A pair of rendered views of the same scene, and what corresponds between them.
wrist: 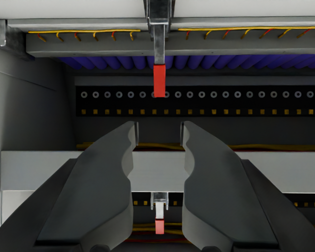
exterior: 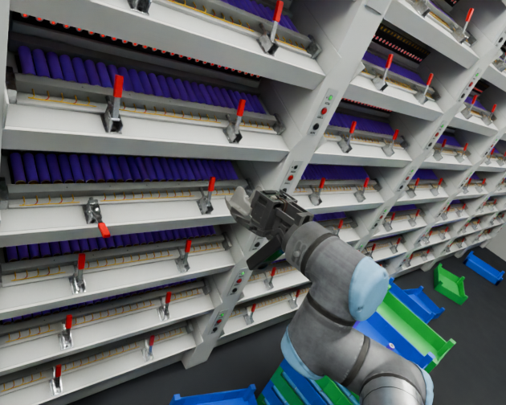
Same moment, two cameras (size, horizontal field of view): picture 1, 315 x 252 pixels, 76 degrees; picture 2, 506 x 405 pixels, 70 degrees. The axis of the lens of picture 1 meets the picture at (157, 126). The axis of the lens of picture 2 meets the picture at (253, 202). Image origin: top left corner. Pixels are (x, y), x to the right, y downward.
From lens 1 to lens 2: 0.77 m
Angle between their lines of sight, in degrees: 67
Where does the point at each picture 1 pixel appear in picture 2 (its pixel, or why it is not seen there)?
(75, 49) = (230, 186)
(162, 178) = (230, 151)
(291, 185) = (175, 145)
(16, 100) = (263, 168)
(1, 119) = (271, 169)
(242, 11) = (173, 205)
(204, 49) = (183, 186)
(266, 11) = (165, 205)
